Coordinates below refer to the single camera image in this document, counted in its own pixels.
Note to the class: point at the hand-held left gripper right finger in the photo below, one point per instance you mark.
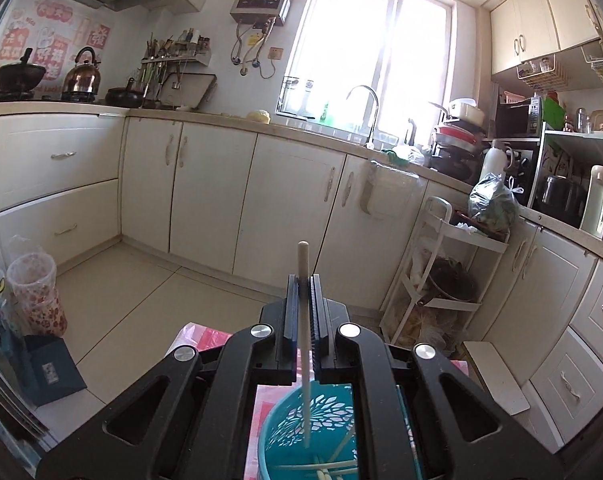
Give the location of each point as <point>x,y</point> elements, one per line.
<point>316,320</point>

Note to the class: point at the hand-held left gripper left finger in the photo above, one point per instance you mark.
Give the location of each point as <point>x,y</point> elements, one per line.
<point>292,320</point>

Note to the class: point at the light wooden chopstick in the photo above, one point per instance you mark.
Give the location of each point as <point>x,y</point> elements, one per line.
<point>339,474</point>
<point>301,467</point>
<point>304,270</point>
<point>342,447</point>

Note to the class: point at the blue perforated plastic basket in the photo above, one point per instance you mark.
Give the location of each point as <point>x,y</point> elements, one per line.
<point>276,452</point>

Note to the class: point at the cream double-door cabinet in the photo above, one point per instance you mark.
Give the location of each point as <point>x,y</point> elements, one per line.
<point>191,190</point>
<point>291,220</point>
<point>541,295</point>

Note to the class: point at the crumpled plastic bags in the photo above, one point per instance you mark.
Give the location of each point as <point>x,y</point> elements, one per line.
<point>426,325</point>

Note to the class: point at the dark frying pan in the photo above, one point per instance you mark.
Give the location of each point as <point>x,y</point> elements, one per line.
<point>451,282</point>

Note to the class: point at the white hanging trash bin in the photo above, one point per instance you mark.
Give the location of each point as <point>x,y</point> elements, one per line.
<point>389,195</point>

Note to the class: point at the white shelf trolley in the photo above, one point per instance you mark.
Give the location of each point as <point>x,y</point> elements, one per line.
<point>489,246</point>

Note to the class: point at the white stool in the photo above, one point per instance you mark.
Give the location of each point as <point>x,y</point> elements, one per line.
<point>496,375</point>

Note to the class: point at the white plastic bag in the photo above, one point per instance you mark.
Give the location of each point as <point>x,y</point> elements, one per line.
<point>411,156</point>

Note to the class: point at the green soap bottle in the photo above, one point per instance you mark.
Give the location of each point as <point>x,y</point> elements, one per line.
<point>325,116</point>

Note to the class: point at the dark stock pot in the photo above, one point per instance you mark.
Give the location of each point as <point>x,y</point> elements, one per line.
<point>454,169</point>

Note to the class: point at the yellow sponge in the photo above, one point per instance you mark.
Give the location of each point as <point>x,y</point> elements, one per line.
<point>259,116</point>

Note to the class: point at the plastic bag of greens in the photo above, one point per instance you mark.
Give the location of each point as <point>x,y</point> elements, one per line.
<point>491,205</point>

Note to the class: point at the small chrome tap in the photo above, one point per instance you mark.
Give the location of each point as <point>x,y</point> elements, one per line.
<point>411,132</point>

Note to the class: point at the chrome gooseneck faucet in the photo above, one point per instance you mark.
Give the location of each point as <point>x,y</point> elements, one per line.
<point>374,110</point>

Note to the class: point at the stacked dishes and bowls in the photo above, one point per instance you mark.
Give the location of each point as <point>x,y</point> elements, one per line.
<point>456,137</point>

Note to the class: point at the white thermos jug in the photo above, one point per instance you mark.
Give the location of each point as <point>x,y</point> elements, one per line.
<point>494,165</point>

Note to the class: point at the dark blue box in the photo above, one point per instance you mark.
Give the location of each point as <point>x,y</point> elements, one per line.
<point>56,370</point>

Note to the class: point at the white cutting board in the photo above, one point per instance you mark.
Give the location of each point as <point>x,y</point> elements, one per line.
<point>189,90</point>

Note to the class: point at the clear red-patterned plastic bucket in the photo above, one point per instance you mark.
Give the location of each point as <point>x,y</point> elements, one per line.
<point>36,305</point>

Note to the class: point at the white casserole pot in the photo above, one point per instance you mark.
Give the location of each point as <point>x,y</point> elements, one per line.
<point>467,112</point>

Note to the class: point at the cream drawer cabinet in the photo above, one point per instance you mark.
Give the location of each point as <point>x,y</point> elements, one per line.
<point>581,360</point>
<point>56,175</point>

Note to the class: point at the dark rice cooker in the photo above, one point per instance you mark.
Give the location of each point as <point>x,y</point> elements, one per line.
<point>561,197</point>

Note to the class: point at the black cooking pot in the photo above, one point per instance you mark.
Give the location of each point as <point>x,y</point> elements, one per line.
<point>124,96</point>

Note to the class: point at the black microwave oven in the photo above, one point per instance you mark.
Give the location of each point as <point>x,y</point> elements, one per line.
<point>516,117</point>

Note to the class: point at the kitchen window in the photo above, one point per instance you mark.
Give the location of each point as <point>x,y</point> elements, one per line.
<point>361,35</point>

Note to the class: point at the white electric water boiler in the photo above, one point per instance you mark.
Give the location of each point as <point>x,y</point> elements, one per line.
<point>599,200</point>

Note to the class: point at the green cutting board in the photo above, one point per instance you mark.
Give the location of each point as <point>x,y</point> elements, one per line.
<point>552,112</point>

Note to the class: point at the white counter shelf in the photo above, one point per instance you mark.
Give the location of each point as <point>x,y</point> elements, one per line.
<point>581,142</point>

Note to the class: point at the steel whistling kettle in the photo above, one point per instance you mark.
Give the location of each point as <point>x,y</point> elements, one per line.
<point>81,77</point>

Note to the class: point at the gas stove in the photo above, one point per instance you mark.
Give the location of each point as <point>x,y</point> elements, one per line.
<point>46,97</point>

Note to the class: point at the black wok with lid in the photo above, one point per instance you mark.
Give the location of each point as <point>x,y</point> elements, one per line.
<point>18,75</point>

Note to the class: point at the wall socket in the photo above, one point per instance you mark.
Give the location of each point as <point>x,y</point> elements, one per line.
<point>275,53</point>

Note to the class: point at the wall utensil rack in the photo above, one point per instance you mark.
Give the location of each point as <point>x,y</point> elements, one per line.
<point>179,57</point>

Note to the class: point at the cream wall cabinets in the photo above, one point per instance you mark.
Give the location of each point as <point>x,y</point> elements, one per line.
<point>531,30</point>

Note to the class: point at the pink wall stickers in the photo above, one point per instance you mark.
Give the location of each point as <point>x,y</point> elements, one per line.
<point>51,45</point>

